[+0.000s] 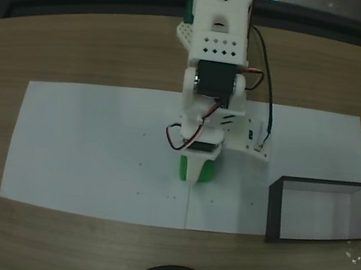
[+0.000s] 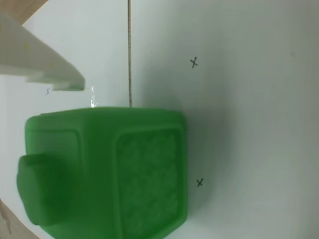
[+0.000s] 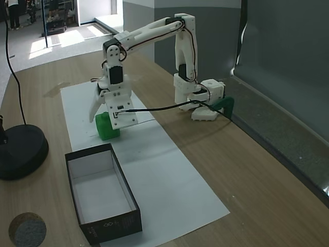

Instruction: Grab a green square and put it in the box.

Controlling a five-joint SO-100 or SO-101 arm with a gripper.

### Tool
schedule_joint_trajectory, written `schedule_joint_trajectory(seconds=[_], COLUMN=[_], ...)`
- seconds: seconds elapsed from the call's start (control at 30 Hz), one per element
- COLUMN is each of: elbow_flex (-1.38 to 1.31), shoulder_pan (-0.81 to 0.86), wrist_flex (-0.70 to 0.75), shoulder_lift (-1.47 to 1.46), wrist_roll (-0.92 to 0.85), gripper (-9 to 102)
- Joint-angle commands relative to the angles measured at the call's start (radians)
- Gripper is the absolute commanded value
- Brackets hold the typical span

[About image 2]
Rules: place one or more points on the white paper sheet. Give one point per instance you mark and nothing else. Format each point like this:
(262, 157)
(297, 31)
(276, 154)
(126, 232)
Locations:
(99, 37)
(249, 99)

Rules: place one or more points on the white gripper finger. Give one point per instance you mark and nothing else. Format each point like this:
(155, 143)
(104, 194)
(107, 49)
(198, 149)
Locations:
(37, 62)

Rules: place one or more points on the green cube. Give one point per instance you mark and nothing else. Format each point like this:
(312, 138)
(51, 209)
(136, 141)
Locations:
(99, 161)

